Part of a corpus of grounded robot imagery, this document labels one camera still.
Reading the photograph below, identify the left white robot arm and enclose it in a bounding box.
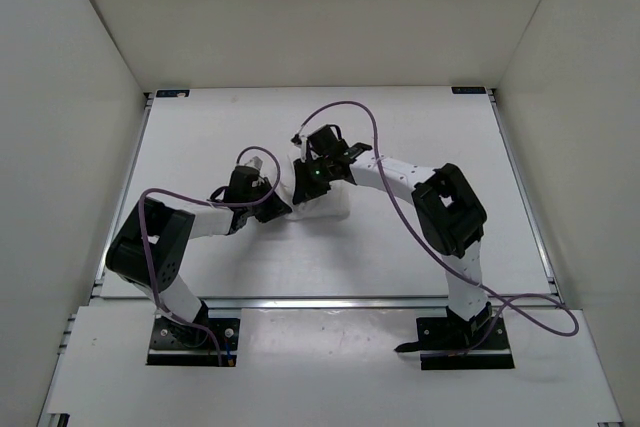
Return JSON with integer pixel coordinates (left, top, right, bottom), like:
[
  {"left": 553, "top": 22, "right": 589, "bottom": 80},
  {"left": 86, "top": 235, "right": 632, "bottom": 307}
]
[{"left": 105, "top": 165, "right": 292, "bottom": 345}]

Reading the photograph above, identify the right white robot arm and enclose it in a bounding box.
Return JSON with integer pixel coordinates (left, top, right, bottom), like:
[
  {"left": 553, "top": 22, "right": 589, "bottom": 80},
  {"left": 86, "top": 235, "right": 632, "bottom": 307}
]
[{"left": 291, "top": 124, "right": 491, "bottom": 348}]

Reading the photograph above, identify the blue corner label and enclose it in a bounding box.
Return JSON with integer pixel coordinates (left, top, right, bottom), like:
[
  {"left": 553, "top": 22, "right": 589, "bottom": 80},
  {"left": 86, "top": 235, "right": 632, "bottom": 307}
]
[
  {"left": 451, "top": 86, "right": 486, "bottom": 95},
  {"left": 155, "top": 89, "right": 190, "bottom": 98}
]

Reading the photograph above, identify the purple cable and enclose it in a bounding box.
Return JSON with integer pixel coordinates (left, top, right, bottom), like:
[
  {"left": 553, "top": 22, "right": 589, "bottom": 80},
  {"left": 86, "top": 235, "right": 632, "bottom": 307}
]
[
  {"left": 139, "top": 146, "right": 282, "bottom": 366},
  {"left": 299, "top": 100, "right": 581, "bottom": 338}
]

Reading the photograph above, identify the right blue corner label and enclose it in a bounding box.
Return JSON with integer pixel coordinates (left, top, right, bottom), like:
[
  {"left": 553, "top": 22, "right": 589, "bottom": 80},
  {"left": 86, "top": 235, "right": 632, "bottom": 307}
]
[{"left": 451, "top": 86, "right": 486, "bottom": 95}]

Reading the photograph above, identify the white pleated skirt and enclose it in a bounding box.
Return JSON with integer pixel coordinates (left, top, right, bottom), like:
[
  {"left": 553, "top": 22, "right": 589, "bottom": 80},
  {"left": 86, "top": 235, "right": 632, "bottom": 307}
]
[{"left": 276, "top": 147, "right": 350, "bottom": 221}]

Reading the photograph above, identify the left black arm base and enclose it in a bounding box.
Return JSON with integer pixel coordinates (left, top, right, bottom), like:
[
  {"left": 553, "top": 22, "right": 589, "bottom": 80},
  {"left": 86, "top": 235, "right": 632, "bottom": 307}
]
[{"left": 146, "top": 309, "right": 241, "bottom": 368}]

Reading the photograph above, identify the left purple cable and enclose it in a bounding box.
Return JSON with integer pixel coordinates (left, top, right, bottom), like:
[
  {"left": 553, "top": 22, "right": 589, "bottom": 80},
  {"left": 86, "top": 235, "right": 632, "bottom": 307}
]
[{"left": 139, "top": 146, "right": 282, "bottom": 366}]

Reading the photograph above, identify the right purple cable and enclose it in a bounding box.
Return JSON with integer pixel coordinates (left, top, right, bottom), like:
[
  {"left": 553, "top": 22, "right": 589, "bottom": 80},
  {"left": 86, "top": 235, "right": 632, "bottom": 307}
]
[{"left": 299, "top": 100, "right": 581, "bottom": 338}]

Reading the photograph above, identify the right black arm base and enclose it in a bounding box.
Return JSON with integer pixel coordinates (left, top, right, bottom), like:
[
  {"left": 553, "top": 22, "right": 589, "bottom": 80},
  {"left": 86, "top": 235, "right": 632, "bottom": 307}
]
[{"left": 394, "top": 304, "right": 515, "bottom": 371}]

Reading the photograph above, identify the aluminium front rail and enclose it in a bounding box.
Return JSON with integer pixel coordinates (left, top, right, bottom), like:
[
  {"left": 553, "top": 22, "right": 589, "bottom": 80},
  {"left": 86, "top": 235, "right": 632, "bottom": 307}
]
[{"left": 89, "top": 296, "right": 553, "bottom": 310}]

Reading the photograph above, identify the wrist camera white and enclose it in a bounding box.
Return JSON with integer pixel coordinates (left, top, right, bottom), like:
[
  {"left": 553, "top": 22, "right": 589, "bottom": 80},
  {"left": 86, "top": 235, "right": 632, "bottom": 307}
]
[
  {"left": 288, "top": 125, "right": 312, "bottom": 163},
  {"left": 245, "top": 156, "right": 263, "bottom": 172}
]

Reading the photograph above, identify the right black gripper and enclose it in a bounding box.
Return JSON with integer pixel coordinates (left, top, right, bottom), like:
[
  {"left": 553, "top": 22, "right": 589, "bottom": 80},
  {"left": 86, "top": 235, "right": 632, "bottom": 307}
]
[{"left": 293, "top": 157, "right": 334, "bottom": 206}]

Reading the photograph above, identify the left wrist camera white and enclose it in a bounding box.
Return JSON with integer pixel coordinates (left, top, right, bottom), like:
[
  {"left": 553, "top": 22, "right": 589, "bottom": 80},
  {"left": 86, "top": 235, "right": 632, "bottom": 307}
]
[{"left": 245, "top": 156, "right": 263, "bottom": 172}]

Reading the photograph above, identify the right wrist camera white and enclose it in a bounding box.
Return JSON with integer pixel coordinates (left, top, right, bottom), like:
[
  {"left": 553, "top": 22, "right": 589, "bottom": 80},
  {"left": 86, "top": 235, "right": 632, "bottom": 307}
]
[{"left": 288, "top": 125, "right": 312, "bottom": 163}]

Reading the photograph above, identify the left blue corner label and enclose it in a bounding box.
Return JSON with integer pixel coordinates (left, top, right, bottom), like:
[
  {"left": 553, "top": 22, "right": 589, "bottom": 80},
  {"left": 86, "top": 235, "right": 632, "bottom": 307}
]
[{"left": 155, "top": 89, "right": 190, "bottom": 98}]

